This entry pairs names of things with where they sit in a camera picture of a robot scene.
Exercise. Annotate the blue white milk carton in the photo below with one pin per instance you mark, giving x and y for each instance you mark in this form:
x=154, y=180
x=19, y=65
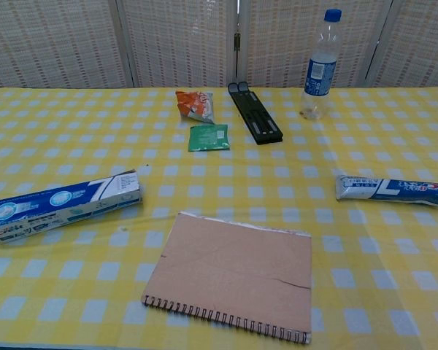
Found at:
x=58, y=204

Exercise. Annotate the green foil sachet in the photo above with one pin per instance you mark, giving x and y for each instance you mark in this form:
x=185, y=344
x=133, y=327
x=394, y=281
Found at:
x=208, y=137

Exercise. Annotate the black folding stand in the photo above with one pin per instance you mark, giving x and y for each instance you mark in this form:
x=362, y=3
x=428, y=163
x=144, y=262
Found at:
x=257, y=116

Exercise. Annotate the orange white snack packet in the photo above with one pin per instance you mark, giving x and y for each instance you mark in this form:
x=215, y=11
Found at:
x=195, y=105

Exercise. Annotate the brown spiral notebook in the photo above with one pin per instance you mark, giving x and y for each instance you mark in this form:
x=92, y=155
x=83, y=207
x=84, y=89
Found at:
x=233, y=270

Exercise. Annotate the brass screen hinge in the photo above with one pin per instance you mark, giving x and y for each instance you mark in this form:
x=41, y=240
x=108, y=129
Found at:
x=237, y=40

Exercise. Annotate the clear bottle blue cap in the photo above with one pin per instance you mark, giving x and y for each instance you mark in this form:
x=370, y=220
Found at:
x=319, y=80

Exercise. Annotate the yellow white checked tablecloth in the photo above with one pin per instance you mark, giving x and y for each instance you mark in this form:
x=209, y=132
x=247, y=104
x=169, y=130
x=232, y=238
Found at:
x=76, y=127

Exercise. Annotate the woven folding screen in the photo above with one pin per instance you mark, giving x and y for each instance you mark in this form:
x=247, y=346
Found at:
x=58, y=43

